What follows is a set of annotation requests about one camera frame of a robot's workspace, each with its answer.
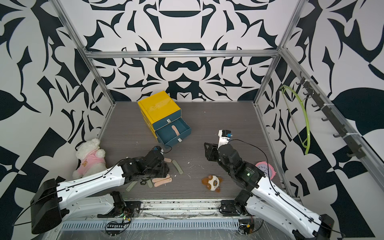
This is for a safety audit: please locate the yellow teal drawer cabinet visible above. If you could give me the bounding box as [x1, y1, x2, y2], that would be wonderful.
[138, 91, 182, 140]

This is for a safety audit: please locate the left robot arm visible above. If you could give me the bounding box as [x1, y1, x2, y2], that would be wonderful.
[31, 146, 169, 235]

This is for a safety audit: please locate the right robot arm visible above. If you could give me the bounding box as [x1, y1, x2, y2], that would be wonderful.
[204, 143, 334, 240]

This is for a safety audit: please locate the olive folding knife centre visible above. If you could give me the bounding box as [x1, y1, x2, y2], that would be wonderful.
[147, 179, 153, 188]

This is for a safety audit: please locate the olive folding knife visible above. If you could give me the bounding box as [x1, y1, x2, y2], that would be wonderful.
[172, 160, 184, 175]
[147, 179, 153, 188]

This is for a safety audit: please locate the olive folding knife lowest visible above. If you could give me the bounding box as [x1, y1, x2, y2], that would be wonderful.
[126, 181, 138, 192]

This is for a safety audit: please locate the brown white plush toy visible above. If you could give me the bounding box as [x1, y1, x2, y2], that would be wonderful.
[202, 175, 223, 193]

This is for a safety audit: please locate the olive folding knife right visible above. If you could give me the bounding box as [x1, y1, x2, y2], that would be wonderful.
[172, 160, 184, 175]

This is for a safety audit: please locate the pink alarm clock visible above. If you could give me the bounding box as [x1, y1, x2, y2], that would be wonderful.
[256, 161, 276, 180]

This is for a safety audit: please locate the white teddy bear pink shirt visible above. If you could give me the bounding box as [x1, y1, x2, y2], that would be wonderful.
[73, 139, 107, 180]

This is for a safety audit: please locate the green hanging hoop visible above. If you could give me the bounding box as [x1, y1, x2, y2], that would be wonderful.
[279, 85, 311, 155]

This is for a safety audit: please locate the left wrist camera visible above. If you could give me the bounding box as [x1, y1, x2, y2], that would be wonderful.
[153, 146, 164, 153]

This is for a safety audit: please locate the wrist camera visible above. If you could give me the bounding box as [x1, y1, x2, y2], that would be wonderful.
[153, 146, 164, 153]
[218, 130, 232, 148]

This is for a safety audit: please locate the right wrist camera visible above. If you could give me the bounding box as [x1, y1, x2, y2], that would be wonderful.
[218, 130, 232, 148]

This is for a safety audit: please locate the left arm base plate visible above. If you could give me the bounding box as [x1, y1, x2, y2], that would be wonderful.
[97, 201, 142, 219]

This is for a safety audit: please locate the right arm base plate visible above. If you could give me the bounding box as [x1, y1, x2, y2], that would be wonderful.
[219, 200, 249, 217]

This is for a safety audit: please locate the black wall hook rack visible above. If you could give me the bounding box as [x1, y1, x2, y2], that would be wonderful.
[297, 73, 367, 160]

